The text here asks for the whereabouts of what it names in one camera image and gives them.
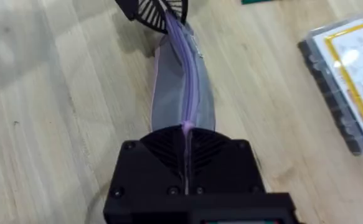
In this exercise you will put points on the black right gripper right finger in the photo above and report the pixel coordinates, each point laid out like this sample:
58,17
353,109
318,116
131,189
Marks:
221,168

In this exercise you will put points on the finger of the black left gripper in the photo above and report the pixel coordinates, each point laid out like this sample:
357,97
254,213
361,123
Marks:
178,7
150,15

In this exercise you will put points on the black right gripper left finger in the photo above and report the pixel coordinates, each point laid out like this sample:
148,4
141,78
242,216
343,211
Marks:
150,168

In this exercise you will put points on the purple and grey zip bag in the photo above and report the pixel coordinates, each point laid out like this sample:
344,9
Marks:
172,93

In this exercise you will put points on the green board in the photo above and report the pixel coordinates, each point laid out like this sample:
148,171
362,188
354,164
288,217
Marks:
259,1

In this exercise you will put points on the clear plastic box with card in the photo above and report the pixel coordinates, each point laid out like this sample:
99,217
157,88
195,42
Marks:
349,81

